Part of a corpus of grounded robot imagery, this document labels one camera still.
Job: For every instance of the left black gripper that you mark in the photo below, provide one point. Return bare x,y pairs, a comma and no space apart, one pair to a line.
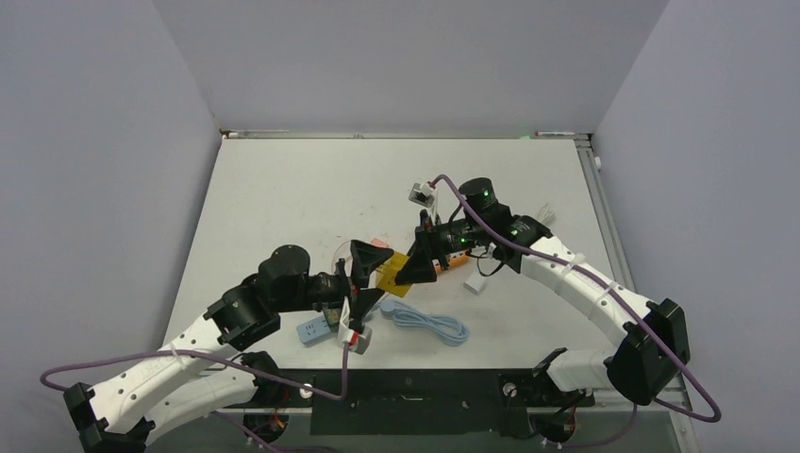
365,259

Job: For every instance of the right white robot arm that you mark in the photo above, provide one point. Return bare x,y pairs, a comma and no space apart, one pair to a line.
649,340

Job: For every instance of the dark green cube adapter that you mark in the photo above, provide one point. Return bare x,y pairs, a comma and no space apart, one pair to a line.
332,316

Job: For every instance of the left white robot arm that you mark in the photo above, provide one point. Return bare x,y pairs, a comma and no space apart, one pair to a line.
208,366

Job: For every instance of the orange power strip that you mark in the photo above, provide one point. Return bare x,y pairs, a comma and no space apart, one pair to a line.
445,262

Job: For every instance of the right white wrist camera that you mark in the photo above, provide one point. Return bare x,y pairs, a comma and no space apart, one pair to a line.
423,194

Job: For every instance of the yellow cube adapter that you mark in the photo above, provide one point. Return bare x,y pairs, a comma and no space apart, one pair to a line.
387,273

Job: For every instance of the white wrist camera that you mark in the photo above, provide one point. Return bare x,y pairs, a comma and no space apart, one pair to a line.
350,339
423,194

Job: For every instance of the white plug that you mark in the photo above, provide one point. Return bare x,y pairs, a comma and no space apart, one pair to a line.
475,284

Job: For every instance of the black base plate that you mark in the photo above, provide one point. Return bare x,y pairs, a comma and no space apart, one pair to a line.
420,402

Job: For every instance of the aluminium frame rail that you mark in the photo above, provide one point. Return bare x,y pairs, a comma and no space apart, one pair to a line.
319,190

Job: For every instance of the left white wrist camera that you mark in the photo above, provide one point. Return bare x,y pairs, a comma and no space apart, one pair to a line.
350,339

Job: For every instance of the light blue power strip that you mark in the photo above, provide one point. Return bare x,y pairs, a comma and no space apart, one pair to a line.
315,331

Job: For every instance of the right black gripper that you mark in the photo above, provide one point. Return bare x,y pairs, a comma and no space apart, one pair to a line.
428,245

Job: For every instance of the pink charger plug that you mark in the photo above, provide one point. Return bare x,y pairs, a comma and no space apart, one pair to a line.
379,243

